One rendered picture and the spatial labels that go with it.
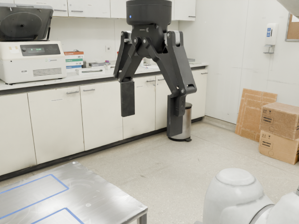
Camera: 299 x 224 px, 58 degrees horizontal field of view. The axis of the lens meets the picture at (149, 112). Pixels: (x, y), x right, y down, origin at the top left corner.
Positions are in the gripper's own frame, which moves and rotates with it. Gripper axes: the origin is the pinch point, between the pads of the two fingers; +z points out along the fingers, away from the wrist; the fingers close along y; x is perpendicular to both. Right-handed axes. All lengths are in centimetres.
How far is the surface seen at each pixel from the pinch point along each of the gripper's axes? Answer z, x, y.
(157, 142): 120, -176, 200
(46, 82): 30, -52, 217
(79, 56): 12, -106, 259
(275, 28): -18, -281, 120
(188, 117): 88, -210, 180
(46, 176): 38, 3, 59
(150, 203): 120, -89, 109
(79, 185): 38, -4, 45
